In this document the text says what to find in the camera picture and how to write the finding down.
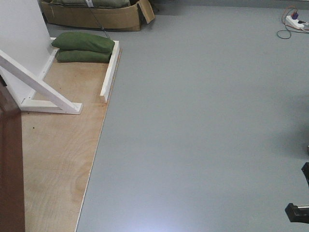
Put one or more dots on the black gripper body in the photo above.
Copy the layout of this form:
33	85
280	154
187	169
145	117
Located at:
296	175

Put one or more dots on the brown wooden door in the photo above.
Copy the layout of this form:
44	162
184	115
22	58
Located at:
12	206

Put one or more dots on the white power strip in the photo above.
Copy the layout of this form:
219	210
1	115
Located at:
296	23

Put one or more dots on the plywood base platform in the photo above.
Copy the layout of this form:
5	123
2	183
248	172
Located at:
59	149

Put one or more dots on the open flat cardboard box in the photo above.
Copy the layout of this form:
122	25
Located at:
122	19

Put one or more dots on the lower green sandbag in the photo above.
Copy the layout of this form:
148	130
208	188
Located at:
82	56

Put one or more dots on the green sandbag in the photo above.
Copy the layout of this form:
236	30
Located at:
83	41
82	56

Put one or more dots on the upper green sandbag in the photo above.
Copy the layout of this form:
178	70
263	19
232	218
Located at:
83	41

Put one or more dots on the grey-green woven sack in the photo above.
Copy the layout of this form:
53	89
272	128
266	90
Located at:
104	4

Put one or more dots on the white rail far edge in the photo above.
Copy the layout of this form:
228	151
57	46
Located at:
110	72

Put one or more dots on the white wooden door frame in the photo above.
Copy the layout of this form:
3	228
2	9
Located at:
26	55

